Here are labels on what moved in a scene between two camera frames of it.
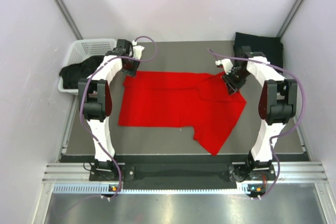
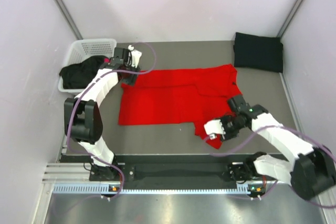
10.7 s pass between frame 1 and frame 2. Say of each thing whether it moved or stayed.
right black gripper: moved
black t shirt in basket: stayed
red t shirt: stayed
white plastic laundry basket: stayed
